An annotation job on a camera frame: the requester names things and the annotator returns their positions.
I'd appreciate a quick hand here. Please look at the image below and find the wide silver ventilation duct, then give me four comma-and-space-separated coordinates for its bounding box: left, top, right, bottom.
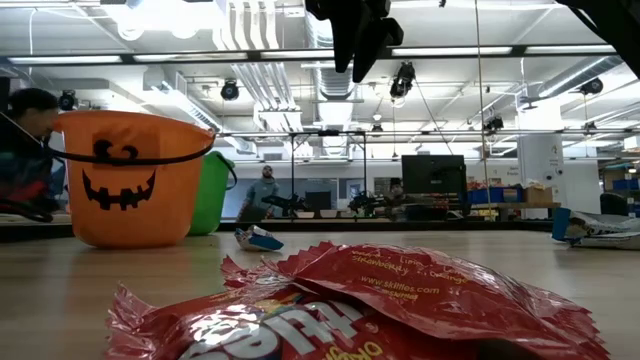
304, 0, 375, 157

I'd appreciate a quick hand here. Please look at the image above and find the cardboard box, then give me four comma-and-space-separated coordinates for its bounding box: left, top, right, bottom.
524, 185, 555, 205

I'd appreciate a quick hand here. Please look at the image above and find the thin tan pole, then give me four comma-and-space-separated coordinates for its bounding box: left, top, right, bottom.
473, 0, 494, 221

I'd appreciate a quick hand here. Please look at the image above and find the black monitor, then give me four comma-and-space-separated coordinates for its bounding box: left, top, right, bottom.
401, 154, 469, 197

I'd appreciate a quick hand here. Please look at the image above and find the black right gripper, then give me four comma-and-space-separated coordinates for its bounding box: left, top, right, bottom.
304, 0, 405, 84

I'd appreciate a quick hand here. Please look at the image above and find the person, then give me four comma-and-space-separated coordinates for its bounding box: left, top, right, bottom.
0, 87, 69, 224
382, 177, 416, 221
237, 164, 281, 222

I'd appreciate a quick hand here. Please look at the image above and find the green plastic bucket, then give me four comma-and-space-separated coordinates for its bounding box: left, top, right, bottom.
188, 151, 238, 237

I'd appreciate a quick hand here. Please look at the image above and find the long black light rail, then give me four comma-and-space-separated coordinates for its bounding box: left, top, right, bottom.
0, 43, 619, 66

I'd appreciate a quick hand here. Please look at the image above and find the wooden background table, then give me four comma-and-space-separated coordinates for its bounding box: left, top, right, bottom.
399, 199, 562, 222

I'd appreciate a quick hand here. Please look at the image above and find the orange jack-o-lantern bucket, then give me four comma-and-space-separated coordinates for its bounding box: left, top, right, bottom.
44, 109, 217, 250

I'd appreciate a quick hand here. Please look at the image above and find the black aluminium table frame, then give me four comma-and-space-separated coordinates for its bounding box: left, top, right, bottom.
0, 219, 556, 244

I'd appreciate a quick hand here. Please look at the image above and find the slim silver ventilation duct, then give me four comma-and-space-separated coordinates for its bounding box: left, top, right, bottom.
537, 54, 629, 99

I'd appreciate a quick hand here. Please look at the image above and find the red Skittles pack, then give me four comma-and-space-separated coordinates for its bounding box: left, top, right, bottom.
103, 282, 501, 360
219, 254, 301, 296
264, 241, 612, 360

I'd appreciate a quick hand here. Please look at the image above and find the black background rig frame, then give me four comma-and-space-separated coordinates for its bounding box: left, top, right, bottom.
287, 128, 371, 222

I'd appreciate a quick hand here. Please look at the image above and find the blue storage bin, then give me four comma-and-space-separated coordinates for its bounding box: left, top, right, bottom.
468, 186, 526, 205

